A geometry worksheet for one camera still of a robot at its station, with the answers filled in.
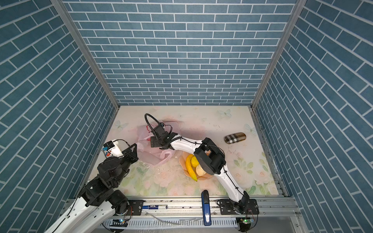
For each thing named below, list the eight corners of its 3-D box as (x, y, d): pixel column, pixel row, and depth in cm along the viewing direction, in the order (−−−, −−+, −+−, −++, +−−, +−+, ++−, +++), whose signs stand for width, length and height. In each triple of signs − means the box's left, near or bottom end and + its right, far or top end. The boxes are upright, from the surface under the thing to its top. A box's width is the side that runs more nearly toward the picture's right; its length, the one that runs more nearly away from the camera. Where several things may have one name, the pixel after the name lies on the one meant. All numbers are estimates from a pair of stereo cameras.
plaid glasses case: (226, 145, 100) (227, 142, 97) (223, 139, 103) (224, 136, 100) (246, 140, 103) (248, 137, 100) (242, 134, 106) (244, 130, 103)
